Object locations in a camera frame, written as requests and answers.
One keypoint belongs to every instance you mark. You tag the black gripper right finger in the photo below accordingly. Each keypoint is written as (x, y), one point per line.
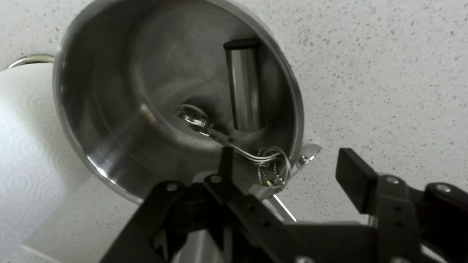
(404, 220)

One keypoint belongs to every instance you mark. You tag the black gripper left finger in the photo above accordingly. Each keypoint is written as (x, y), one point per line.
(220, 220)

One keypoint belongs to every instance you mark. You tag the white paper towel roll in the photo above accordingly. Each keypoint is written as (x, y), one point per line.
(30, 170)

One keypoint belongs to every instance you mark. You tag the silver paper towel holder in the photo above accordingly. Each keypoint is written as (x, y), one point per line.
(30, 59)

